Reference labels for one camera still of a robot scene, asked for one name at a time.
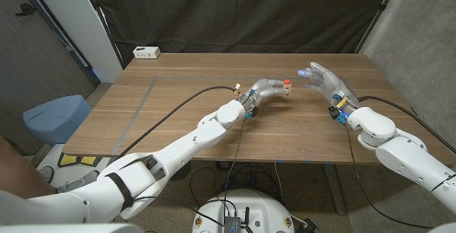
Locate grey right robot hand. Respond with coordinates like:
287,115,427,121
297,61,359,116

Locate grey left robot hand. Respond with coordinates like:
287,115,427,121
237,78,291,115

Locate black curtain backdrop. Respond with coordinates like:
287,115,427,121
87,0,396,66

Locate grey table leg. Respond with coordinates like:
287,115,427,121
322,164,347,215

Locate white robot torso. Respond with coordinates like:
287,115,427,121
192,189,296,233

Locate white power strip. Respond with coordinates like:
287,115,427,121
132,46,161,60

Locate grey electronics box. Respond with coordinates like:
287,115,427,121
223,215,242,233

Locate yellow and black mat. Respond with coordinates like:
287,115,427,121
57,152,99,168

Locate grey sneaker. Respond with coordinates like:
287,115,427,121
37,165,55,185
56,170,100,194

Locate blue stool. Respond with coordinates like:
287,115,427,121
23,94,93,147

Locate person's bare leg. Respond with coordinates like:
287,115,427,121
0,136,58,200

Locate black curtain frame pole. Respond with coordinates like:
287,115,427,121
354,0,405,54
83,0,125,70

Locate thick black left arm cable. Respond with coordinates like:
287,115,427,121
115,85,239,161

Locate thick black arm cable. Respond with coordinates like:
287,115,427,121
115,85,239,161
356,95,456,155

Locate tangled black floor cables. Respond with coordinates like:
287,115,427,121
188,160,282,205

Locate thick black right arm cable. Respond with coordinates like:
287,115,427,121
356,95,456,155

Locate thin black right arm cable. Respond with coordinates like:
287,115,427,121
343,123,434,229

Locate white floor cable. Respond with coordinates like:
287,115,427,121
273,162,284,200

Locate white floor base plate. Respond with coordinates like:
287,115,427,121
33,143,115,187

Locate black door handle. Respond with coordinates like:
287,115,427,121
14,3,36,16

